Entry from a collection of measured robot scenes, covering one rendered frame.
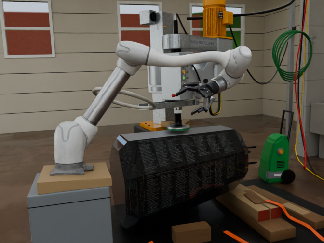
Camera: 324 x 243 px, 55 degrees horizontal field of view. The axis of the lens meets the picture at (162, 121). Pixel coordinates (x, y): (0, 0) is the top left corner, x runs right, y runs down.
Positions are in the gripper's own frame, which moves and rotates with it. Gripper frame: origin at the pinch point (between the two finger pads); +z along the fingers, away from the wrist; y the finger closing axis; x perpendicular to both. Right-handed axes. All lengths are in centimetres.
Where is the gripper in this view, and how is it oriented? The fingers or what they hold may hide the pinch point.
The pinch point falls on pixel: (185, 103)
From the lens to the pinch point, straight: 164.9
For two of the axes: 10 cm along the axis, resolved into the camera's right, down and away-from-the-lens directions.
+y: -5.9, -7.3, 3.4
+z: -8.0, 4.6, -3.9
